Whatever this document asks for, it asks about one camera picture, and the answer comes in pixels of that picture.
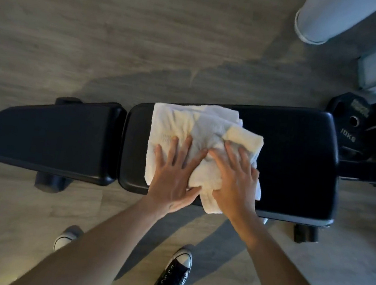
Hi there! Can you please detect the person's left hand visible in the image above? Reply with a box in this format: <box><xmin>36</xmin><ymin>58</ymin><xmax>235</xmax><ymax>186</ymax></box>
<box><xmin>146</xmin><ymin>131</ymin><xmax>210</xmax><ymax>219</ymax></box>

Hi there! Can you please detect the person's right hand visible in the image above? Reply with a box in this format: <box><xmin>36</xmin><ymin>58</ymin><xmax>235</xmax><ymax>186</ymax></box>
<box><xmin>201</xmin><ymin>140</ymin><xmax>264</xmax><ymax>225</ymax></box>

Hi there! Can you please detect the white towel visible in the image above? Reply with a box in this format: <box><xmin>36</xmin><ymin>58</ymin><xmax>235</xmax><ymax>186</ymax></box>
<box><xmin>141</xmin><ymin>98</ymin><xmax>272</xmax><ymax>220</ymax></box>

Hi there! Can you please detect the person's left forearm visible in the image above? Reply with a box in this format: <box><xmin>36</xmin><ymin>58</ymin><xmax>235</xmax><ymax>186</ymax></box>
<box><xmin>6</xmin><ymin>186</ymin><xmax>169</xmax><ymax>285</ymax></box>

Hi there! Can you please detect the person's right forearm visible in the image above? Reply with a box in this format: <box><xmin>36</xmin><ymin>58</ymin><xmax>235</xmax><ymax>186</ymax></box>
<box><xmin>221</xmin><ymin>209</ymin><xmax>357</xmax><ymax>285</ymax></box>

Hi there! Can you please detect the black padded weight bench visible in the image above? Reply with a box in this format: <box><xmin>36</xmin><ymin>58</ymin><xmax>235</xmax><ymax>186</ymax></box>
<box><xmin>0</xmin><ymin>73</ymin><xmax>348</xmax><ymax>248</ymax></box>

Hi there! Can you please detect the black sneaker with white toe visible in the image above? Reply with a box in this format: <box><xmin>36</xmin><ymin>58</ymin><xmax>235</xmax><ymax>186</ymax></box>
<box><xmin>53</xmin><ymin>223</ymin><xmax>85</xmax><ymax>255</ymax></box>
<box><xmin>147</xmin><ymin>240</ymin><xmax>195</xmax><ymax>285</ymax></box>

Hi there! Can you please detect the black weight plate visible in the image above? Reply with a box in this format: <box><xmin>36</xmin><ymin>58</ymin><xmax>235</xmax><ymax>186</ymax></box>
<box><xmin>320</xmin><ymin>92</ymin><xmax>376</xmax><ymax>163</ymax></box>

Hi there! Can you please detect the white cylinder column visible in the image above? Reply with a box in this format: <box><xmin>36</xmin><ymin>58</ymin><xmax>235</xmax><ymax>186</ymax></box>
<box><xmin>292</xmin><ymin>0</ymin><xmax>376</xmax><ymax>52</ymax></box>

